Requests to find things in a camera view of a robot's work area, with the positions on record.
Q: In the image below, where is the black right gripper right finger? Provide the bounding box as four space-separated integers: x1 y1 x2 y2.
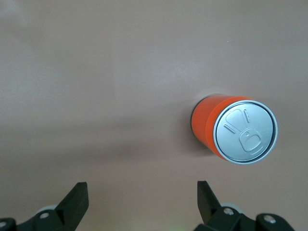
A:
194 180 295 231

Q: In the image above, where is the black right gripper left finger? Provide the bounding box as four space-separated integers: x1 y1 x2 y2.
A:
0 182 89 231

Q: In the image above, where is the orange can with silver lid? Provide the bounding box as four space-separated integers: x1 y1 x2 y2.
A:
191 95 279 166

